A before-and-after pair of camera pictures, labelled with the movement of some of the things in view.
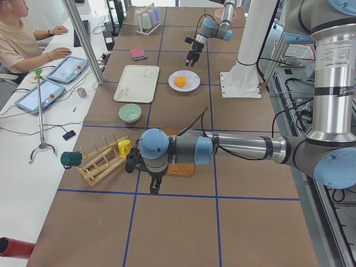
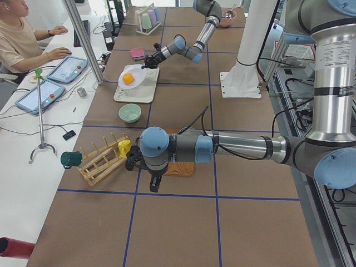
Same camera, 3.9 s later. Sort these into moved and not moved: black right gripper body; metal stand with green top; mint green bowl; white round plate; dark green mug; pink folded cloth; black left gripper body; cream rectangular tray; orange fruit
Moved: white round plate; black right gripper body; orange fruit
Not moved: black left gripper body; pink folded cloth; dark green mug; mint green bowl; metal stand with green top; cream rectangular tray
